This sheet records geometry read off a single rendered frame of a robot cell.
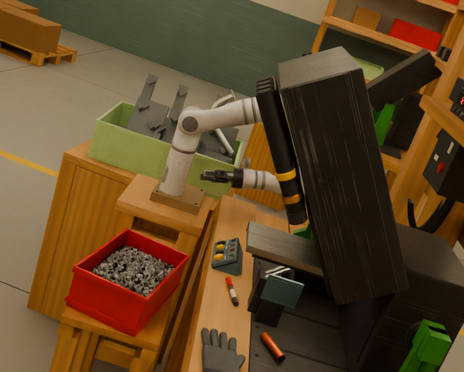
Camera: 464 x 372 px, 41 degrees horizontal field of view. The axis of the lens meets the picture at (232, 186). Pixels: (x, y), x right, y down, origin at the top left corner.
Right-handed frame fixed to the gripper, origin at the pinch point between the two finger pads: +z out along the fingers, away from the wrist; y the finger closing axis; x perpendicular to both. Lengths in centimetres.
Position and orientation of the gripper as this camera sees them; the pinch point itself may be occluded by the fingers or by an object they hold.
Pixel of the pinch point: (203, 175)
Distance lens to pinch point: 227.9
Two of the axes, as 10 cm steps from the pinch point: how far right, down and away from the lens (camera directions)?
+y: -1.6, 1.3, 9.8
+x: 0.7, -9.9, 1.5
